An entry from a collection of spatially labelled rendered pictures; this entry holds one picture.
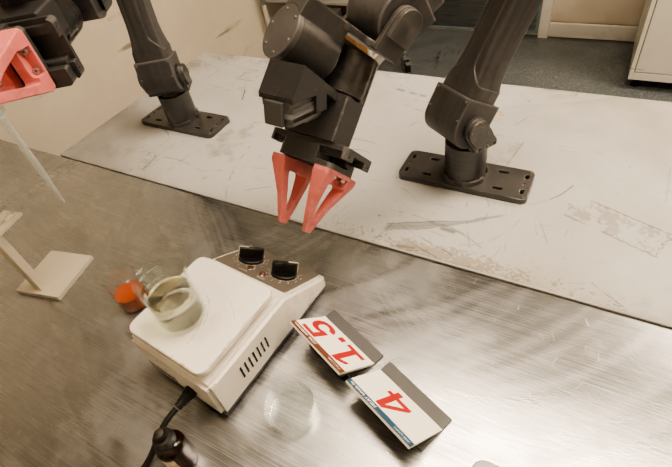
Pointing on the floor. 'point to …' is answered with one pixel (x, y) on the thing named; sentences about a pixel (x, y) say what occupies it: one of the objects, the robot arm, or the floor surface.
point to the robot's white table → (403, 212)
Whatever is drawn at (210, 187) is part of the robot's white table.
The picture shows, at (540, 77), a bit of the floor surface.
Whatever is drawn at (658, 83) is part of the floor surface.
